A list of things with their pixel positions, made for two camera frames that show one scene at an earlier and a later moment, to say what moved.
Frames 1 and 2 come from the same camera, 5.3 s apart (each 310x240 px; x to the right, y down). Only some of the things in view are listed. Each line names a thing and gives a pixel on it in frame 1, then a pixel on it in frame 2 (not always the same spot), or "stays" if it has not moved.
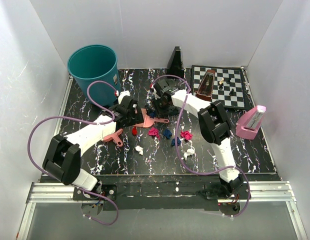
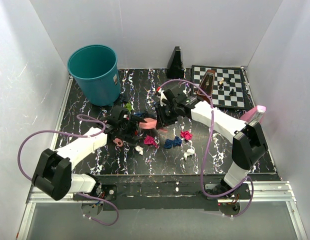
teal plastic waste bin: x=89 y=63 stays
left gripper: x=137 y=118 → x=134 y=122
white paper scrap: x=190 y=151 stays
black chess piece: x=232 y=93 stays
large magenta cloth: x=154 y=131 → x=150 y=140
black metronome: x=175 y=67 stays
